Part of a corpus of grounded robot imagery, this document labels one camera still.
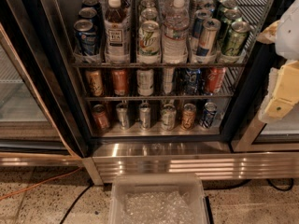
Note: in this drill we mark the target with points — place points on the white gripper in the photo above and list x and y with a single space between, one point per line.
289 32

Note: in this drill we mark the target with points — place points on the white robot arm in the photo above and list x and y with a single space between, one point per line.
287 39

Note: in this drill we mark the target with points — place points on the middle shelf red can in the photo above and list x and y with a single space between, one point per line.
214 79

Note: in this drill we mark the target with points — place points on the bottom shelf blue can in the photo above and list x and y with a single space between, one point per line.
208 115

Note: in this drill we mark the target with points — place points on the shelf blue can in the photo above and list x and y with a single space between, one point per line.
191 80
208 115

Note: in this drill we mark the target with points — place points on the middle shelf blue can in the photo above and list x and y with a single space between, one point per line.
191 80

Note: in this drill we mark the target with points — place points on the bottom shelf tan can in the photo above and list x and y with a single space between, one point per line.
188 116

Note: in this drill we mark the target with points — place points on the shelf tan can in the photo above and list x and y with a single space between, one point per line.
95 83
188 116

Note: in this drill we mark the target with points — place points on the bottom shelf white green can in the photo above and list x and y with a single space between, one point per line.
168 114

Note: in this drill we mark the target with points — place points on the front clear water bottle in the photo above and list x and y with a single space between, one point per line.
175 33

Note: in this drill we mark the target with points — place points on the bottom shelf silver can middle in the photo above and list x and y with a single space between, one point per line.
144 116

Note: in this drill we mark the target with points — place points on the shelf silver can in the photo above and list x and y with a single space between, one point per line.
123 116
144 116

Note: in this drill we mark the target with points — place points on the middle shelf white can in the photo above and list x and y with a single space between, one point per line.
145 82

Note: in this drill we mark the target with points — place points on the stainless steel fridge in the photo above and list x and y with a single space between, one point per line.
236 146

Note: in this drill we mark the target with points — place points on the bottom shelf silver can left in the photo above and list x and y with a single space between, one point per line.
123 116

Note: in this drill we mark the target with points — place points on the middle shelf orange can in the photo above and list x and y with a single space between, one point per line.
120 81

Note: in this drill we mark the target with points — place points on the shelf orange can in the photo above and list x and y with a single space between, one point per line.
120 81
100 117

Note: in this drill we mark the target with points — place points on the bottom shelf orange can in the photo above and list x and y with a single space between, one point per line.
100 117

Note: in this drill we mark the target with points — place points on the middle shelf tan can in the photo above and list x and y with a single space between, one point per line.
95 83

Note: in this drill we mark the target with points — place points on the left glass fridge door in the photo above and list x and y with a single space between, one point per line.
32 131

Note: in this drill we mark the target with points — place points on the front silver blue energy can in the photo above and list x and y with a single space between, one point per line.
208 37

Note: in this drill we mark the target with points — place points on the silver blue energy can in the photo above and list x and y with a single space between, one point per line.
208 37
199 17

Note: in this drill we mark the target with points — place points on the front green white soda can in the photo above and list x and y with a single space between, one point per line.
148 42

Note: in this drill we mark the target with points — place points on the green white soda can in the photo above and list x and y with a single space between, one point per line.
149 14
148 42

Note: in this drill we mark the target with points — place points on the clear plastic bin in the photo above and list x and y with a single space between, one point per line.
158 199

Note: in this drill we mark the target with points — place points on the front blue pepsi can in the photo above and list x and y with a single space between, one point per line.
86 37

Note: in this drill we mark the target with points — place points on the blue pepsi can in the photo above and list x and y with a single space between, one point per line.
92 3
90 14
86 37

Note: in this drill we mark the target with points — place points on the middle blue pepsi can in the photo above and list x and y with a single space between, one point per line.
90 14

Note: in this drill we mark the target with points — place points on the rear blue pepsi can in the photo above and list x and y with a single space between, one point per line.
92 3

